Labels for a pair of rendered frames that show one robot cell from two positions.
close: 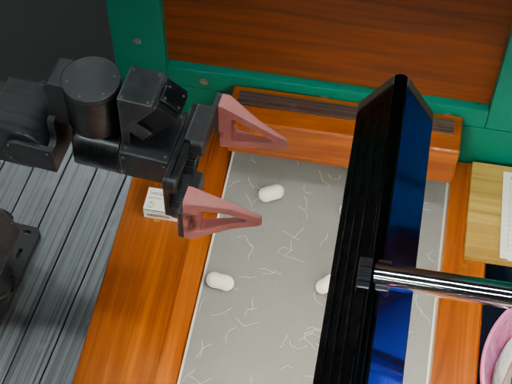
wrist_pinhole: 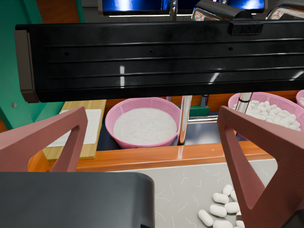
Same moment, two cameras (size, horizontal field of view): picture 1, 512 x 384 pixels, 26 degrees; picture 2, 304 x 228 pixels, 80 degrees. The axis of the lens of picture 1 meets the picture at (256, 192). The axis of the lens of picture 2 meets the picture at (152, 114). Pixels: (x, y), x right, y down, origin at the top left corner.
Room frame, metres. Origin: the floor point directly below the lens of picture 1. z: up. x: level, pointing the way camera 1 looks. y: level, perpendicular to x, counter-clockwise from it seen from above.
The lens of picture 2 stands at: (0.66, 0.08, 1.15)
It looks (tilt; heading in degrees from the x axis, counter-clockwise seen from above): 37 degrees down; 255
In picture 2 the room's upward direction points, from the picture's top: straight up
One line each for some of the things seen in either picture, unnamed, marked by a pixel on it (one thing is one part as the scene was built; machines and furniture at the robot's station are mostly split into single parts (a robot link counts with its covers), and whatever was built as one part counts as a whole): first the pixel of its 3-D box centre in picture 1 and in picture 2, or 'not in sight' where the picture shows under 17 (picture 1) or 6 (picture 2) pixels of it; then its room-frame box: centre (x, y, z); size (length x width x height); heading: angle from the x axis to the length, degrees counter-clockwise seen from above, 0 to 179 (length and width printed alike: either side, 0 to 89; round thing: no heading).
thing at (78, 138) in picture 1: (104, 137); not in sight; (0.68, 0.15, 1.08); 0.07 x 0.06 x 0.07; 74
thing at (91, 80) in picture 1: (68, 106); not in sight; (0.69, 0.19, 1.12); 0.12 x 0.09 x 0.12; 74
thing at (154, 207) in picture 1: (168, 205); not in sight; (0.80, 0.11, 0.78); 0.06 x 0.04 x 0.02; 80
